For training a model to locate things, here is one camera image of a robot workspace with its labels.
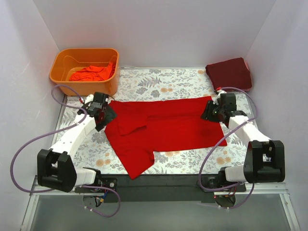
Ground red t shirt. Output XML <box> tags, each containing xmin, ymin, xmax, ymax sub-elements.
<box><xmin>105</xmin><ymin>97</ymin><xmax>224</xmax><ymax>180</ymax></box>

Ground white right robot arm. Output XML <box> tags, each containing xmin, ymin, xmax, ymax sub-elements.
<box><xmin>201</xmin><ymin>100</ymin><xmax>285</xmax><ymax>191</ymax></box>

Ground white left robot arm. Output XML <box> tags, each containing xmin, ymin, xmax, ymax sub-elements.
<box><xmin>37</xmin><ymin>102</ymin><xmax>116</xmax><ymax>193</ymax></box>

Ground folded dark maroon t shirt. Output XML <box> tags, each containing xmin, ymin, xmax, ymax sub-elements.
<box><xmin>205</xmin><ymin>57</ymin><xmax>252</xmax><ymax>91</ymax></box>

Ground orange t shirt in basin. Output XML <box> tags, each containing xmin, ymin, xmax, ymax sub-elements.
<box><xmin>69</xmin><ymin>62</ymin><xmax>116</xmax><ymax>81</ymax></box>

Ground floral patterned table mat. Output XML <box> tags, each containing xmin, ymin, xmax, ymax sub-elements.
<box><xmin>73</xmin><ymin>68</ymin><xmax>246</xmax><ymax>174</ymax></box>

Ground folded pink t shirt underneath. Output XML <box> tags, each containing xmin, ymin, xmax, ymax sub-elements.
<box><xmin>244</xmin><ymin>61</ymin><xmax>250</xmax><ymax>71</ymax></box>

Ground orange plastic basin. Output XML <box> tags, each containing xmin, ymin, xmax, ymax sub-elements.
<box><xmin>50</xmin><ymin>48</ymin><xmax>120</xmax><ymax>96</ymax></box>

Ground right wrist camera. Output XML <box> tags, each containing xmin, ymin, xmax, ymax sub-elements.
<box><xmin>214</xmin><ymin>88</ymin><xmax>237</xmax><ymax>111</ymax></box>

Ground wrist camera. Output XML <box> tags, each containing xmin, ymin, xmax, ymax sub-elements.
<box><xmin>214</xmin><ymin>88</ymin><xmax>237</xmax><ymax>111</ymax></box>
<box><xmin>83</xmin><ymin>92</ymin><xmax>111</xmax><ymax>107</ymax></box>

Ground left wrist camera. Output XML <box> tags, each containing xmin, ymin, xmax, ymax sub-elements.
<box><xmin>83</xmin><ymin>92</ymin><xmax>111</xmax><ymax>107</ymax></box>

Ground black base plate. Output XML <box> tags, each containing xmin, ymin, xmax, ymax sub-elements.
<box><xmin>75</xmin><ymin>173</ymin><xmax>235</xmax><ymax>203</ymax></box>

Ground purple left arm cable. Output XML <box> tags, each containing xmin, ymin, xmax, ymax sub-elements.
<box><xmin>11</xmin><ymin>84</ymin><xmax>122</xmax><ymax>218</ymax></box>

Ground aluminium frame rail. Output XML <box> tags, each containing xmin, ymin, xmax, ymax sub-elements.
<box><xmin>21</xmin><ymin>183</ymin><xmax>300</xmax><ymax>231</ymax></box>

